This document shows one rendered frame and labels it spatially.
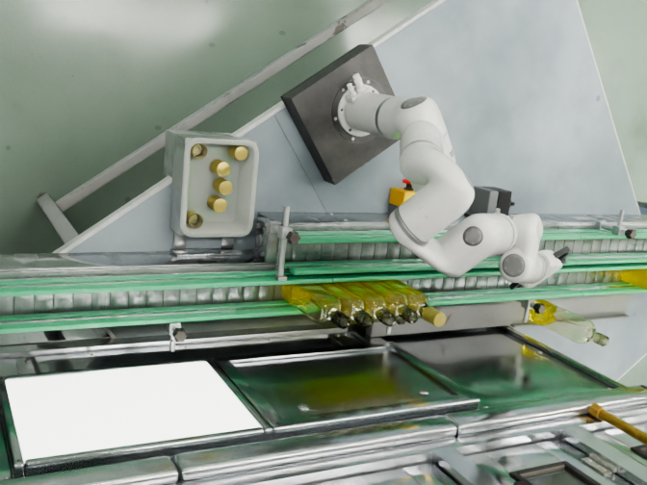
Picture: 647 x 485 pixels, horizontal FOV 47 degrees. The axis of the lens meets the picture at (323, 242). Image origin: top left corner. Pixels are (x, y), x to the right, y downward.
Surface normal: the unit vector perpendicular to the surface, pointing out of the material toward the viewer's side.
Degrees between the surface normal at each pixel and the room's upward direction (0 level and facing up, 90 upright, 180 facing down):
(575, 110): 0
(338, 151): 1
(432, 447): 90
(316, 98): 1
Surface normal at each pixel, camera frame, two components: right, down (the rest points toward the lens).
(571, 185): 0.46, 0.25
